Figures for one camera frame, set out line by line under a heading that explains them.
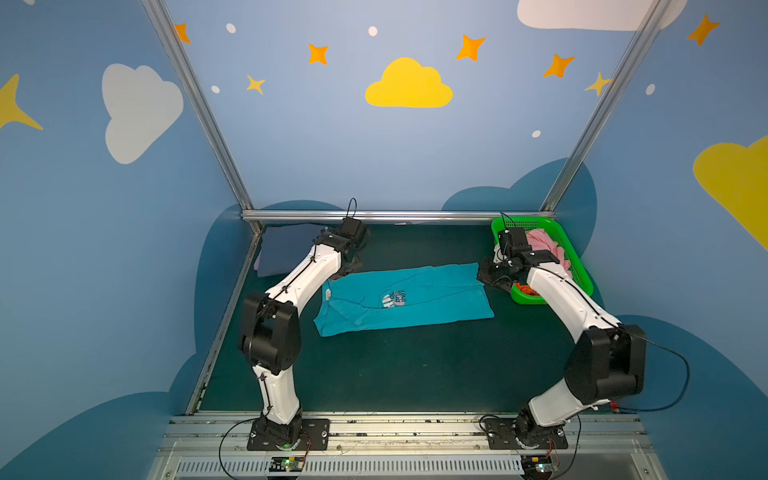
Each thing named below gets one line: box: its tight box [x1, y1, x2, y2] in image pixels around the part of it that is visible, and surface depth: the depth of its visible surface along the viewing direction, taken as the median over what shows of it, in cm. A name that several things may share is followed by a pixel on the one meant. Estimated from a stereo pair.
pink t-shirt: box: [526, 228, 572, 278], surface depth 109 cm
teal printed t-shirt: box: [314, 263, 495, 337], surface depth 101 cm
